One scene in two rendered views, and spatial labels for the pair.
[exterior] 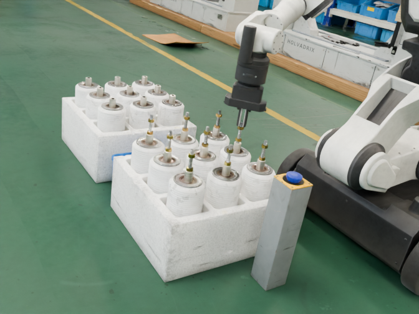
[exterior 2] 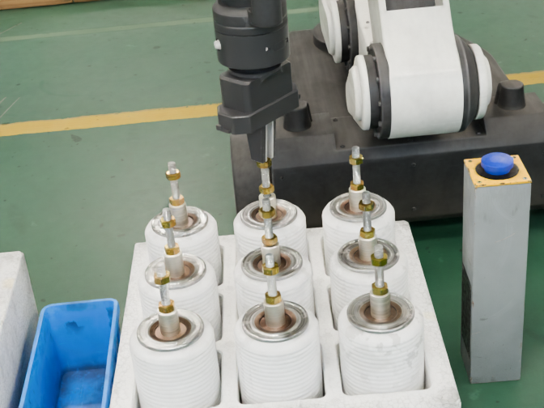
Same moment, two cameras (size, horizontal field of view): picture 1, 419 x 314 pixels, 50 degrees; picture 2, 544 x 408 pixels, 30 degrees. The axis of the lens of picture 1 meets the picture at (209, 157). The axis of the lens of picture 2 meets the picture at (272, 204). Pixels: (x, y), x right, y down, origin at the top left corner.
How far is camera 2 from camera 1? 1.03 m
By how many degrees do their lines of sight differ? 47
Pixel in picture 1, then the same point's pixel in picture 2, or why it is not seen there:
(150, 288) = not seen: outside the picture
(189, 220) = (447, 371)
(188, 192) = (420, 326)
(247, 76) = (278, 48)
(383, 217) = (493, 145)
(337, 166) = (436, 112)
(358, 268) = not seen: hidden behind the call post
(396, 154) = not seen: hidden behind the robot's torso
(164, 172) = (312, 342)
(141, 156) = (198, 366)
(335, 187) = (380, 157)
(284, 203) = (520, 214)
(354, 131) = (415, 39)
